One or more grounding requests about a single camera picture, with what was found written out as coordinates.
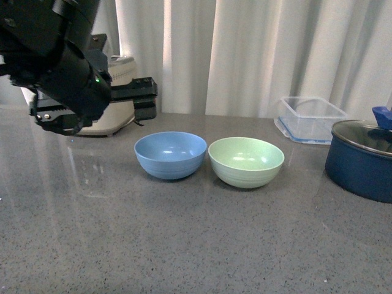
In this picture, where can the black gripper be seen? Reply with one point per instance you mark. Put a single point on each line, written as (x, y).
(77, 90)

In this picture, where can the light green bowl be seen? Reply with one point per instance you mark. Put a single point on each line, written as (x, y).
(245, 162)

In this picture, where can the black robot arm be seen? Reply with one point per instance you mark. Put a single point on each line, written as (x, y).
(49, 49)

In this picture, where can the blue bowl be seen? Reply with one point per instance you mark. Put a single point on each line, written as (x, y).
(170, 155)

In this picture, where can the clear plastic food container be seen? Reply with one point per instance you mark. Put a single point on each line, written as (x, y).
(307, 120)

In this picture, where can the glass lid with blue knob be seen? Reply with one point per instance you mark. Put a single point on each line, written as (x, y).
(366, 135)

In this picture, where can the blue saucepan with handle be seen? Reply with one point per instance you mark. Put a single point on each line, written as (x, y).
(358, 171)

